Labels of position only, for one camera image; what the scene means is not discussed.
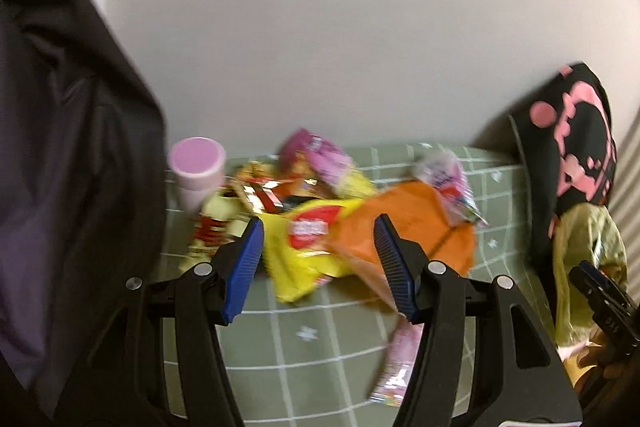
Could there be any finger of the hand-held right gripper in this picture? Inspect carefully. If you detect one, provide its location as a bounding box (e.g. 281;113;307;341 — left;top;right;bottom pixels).
569;261;630;309

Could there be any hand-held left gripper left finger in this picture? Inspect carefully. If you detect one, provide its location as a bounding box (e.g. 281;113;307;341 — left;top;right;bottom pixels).
54;216;265;427

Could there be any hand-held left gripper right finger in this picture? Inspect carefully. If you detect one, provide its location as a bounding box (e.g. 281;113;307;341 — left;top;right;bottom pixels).
373;214;583;427

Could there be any yellow snack packet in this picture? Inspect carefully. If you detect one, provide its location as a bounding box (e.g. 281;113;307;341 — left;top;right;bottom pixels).
260;172;378;305

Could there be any yellow plastic bag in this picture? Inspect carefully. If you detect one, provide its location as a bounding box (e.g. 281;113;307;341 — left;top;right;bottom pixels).
552;203;628;348

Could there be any orange snack packet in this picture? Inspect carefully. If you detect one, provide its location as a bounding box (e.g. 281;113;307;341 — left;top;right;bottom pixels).
327;184;477;308

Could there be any person's right hand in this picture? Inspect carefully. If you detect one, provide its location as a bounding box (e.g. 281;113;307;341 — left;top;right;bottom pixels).
574;341;622;392

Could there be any red and gold foil wrapper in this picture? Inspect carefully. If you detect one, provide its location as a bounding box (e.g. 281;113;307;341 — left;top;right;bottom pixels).
182;189;253;270

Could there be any shiny red black wrapper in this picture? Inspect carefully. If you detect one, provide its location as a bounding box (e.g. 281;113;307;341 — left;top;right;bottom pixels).
232;161;321;214

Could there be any long pink wrapper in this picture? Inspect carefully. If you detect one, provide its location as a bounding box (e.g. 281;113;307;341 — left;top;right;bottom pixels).
369;319;426;408

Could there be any white and pink packet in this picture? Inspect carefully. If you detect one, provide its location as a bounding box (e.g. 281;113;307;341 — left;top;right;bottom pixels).
412;154;488;228

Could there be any green checked cloth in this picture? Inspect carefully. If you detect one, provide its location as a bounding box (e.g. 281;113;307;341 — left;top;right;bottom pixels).
160;142;556;423

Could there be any pink plastic bottle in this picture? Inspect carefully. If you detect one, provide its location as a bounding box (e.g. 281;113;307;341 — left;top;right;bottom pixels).
167;137;227;218

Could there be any black bag with pink print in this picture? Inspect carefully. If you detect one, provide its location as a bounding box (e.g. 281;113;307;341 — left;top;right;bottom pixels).
507;62;621;308

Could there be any purple snack packet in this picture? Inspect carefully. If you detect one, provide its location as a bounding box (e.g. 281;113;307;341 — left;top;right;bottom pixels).
277;128;358;195

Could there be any dark jacket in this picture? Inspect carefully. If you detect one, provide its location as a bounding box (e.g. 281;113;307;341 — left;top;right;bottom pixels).
0;0;168;427

